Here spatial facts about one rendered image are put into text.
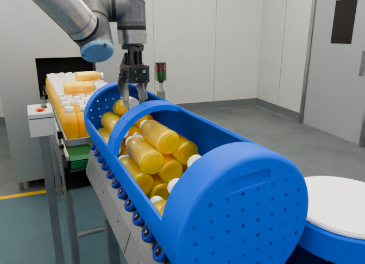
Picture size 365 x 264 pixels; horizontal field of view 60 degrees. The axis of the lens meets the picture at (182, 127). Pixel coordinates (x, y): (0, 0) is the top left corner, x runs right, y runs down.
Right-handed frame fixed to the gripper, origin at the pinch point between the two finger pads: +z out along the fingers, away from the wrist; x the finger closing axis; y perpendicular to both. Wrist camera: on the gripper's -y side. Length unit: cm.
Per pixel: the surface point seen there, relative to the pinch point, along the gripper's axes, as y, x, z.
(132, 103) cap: 0.1, -0.5, -0.6
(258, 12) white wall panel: -398, 367, -59
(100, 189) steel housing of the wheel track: -4.5, -12.7, 31.2
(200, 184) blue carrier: 64, -9, -1
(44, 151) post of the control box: -45, -29, 27
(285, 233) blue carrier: 65, 9, 13
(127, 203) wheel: 25.6, -10.7, 21.8
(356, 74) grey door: -167, 344, 28
